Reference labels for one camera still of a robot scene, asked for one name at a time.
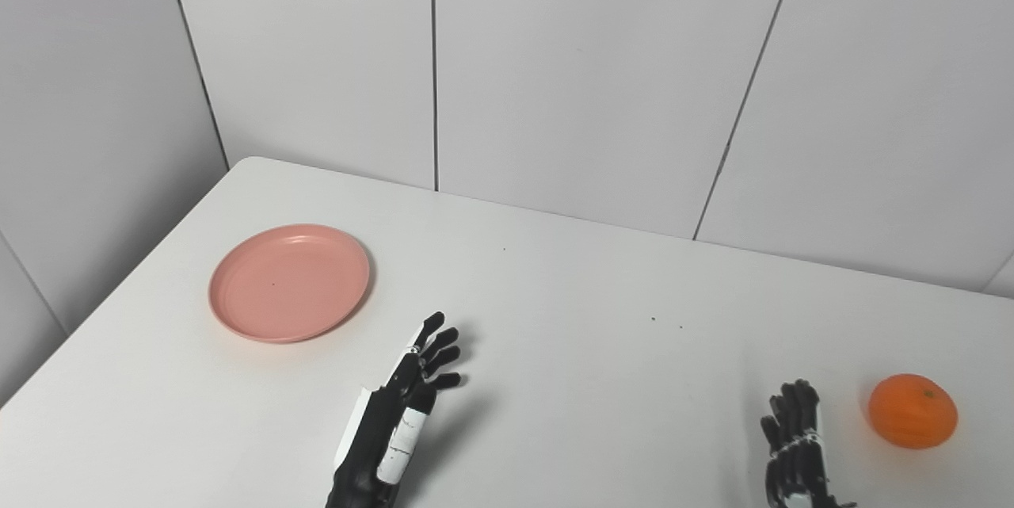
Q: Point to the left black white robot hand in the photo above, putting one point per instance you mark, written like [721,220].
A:
[372,444]

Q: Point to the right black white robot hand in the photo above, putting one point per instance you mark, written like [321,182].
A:
[800,452]

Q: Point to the orange fruit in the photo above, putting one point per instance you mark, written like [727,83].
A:
[911,411]

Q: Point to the pink round plate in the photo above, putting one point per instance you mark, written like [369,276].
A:
[289,283]

